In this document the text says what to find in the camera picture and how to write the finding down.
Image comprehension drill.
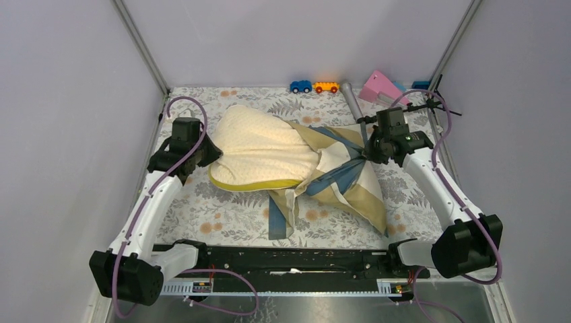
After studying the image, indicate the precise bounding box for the black small tripod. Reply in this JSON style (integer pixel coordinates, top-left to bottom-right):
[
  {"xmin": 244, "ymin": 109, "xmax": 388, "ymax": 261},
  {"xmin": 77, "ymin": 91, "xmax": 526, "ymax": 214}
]
[{"xmin": 364, "ymin": 74, "xmax": 445, "ymax": 124}]

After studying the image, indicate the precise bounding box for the aluminium frame post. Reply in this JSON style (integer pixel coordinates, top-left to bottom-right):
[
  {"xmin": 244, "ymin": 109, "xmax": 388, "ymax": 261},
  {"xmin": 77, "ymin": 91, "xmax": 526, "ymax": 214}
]
[
  {"xmin": 110, "ymin": 0, "xmax": 170, "ymax": 96},
  {"xmin": 428, "ymin": 0, "xmax": 483, "ymax": 90}
]

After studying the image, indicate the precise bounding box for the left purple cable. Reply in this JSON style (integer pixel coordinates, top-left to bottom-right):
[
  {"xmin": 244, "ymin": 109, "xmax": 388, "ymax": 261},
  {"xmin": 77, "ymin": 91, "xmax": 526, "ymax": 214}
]
[{"xmin": 111, "ymin": 96, "xmax": 261, "ymax": 320}]

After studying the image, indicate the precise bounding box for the grey slotted cable duct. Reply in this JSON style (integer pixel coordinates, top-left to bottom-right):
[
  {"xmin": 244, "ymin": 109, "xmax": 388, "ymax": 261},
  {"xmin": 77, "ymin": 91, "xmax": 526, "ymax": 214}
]
[{"xmin": 160, "ymin": 279, "xmax": 404, "ymax": 297}]

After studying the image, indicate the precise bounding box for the left aluminium frame post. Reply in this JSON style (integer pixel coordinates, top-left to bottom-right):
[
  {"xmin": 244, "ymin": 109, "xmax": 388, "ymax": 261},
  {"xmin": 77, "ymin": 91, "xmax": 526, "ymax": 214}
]
[{"xmin": 110, "ymin": 0, "xmax": 170, "ymax": 96}]

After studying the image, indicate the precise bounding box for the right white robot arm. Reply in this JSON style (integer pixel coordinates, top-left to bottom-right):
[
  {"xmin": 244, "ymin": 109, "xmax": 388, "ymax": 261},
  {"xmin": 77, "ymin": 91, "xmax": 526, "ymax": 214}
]
[{"xmin": 364, "ymin": 108, "xmax": 503, "ymax": 283}]

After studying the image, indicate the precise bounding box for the white textured pillow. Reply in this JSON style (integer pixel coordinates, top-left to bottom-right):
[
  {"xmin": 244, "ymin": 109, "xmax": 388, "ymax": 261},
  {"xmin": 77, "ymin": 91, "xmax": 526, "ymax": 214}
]
[{"xmin": 208, "ymin": 105, "xmax": 319, "ymax": 192}]

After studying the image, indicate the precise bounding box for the blue toy car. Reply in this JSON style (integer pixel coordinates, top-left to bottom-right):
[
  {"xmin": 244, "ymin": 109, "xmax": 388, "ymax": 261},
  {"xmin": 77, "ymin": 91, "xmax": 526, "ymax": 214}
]
[{"xmin": 290, "ymin": 80, "xmax": 313, "ymax": 94}]

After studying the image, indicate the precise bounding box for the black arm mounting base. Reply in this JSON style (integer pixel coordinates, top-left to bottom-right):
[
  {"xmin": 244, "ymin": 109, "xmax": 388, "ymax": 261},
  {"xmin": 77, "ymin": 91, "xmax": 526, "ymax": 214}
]
[{"xmin": 154, "ymin": 240, "xmax": 432, "ymax": 293}]

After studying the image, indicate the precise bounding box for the plaid blue beige pillowcase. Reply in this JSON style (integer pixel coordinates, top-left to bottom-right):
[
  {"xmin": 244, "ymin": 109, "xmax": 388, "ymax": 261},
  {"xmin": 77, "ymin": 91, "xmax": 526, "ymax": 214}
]
[{"xmin": 268, "ymin": 123, "xmax": 387, "ymax": 240}]

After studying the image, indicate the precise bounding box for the grey microphone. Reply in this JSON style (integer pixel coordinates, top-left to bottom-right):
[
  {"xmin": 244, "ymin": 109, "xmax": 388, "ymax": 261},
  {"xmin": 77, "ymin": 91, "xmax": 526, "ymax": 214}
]
[{"xmin": 340, "ymin": 81, "xmax": 368, "ymax": 145}]

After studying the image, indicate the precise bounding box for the right aluminium frame post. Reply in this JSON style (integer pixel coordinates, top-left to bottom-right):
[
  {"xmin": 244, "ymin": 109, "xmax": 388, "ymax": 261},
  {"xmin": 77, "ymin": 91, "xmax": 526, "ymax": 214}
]
[{"xmin": 428, "ymin": 0, "xmax": 483, "ymax": 90}]

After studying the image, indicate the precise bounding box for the pink wedge block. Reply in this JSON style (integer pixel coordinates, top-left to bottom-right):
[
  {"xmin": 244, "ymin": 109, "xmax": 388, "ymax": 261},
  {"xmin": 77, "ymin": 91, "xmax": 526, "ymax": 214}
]
[{"xmin": 358, "ymin": 70, "xmax": 403, "ymax": 106}]

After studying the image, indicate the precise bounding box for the floral patterned table cloth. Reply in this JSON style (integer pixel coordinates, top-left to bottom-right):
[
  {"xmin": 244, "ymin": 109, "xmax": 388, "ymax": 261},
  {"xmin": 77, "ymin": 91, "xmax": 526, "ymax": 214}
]
[{"xmin": 156, "ymin": 87, "xmax": 442, "ymax": 249}]

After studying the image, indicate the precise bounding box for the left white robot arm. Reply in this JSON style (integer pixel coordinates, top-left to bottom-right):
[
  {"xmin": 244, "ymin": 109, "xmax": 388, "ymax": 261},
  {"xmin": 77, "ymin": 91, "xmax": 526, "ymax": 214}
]
[{"xmin": 89, "ymin": 117, "xmax": 222, "ymax": 306}]

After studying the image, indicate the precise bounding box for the orange toy car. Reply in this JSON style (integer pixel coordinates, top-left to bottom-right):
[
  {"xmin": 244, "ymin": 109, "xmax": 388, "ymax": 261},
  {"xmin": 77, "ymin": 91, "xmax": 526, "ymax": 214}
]
[{"xmin": 312, "ymin": 82, "xmax": 340, "ymax": 94}]

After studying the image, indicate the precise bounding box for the aluminium rail front frame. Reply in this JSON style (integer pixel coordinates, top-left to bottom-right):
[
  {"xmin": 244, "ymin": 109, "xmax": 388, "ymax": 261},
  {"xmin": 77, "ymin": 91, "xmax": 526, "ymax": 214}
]
[{"xmin": 483, "ymin": 279, "xmax": 518, "ymax": 323}]

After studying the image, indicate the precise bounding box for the blue block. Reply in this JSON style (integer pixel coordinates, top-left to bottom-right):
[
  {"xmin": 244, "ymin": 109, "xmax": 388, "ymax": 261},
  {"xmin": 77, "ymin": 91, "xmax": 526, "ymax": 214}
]
[{"xmin": 411, "ymin": 81, "xmax": 431, "ymax": 90}]

